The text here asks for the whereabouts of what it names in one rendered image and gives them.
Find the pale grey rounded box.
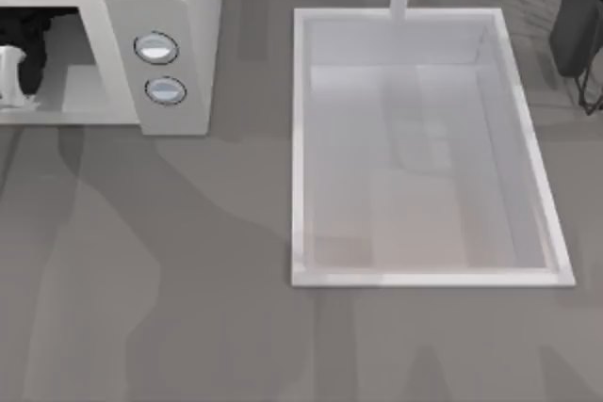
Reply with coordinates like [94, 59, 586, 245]
[0, 44, 40, 111]

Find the large round microwave knob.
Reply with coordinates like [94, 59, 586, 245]
[133, 30, 181, 66]

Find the small round microwave knob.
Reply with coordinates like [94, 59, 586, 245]
[143, 75, 188, 107]

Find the white sink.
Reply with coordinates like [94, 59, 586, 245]
[285, 7, 578, 289]

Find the black folding frame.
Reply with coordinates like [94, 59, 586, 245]
[547, 0, 603, 117]

